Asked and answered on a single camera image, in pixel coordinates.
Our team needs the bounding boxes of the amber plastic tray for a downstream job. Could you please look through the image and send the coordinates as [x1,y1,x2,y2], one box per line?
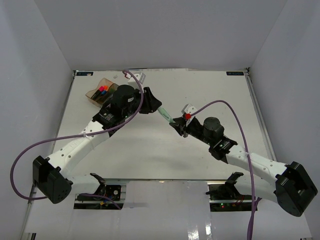
[85,78,114,107]

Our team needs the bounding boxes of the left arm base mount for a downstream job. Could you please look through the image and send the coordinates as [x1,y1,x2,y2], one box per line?
[73,184,126,210]

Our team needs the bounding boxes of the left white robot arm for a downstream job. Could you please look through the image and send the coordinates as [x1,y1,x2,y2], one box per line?
[32,84,162,204]

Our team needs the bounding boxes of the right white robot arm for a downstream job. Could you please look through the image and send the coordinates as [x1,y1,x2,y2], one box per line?
[170,117,318,217]

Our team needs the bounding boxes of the left black logo sticker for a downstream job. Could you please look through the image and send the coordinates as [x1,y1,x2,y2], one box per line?
[76,71,94,77]

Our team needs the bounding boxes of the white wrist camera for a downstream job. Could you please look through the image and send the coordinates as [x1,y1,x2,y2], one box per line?
[125,72,146,89]
[181,103,198,126]

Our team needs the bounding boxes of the light green correction pen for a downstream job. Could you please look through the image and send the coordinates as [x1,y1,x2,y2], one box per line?
[157,107,174,123]

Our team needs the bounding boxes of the right black logo sticker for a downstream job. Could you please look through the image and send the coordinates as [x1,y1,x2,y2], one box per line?
[226,71,245,76]

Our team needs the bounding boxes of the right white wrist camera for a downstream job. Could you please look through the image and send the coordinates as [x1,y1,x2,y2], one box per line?
[181,103,198,126]

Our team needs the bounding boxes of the smoky grey plastic tray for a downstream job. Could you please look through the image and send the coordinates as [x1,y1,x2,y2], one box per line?
[96,83,119,108]

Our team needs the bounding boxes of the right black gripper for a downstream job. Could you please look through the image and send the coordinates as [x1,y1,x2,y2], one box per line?
[169,116,213,147]

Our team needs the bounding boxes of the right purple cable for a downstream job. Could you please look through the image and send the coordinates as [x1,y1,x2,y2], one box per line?
[189,99,262,240]

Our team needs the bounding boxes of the black logo sticker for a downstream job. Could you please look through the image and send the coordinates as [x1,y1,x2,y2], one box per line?
[76,71,94,77]
[226,71,245,76]

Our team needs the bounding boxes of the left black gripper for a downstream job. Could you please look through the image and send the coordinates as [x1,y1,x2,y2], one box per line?
[123,87,163,119]

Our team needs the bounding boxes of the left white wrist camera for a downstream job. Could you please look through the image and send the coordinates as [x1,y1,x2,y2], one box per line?
[125,72,146,89]

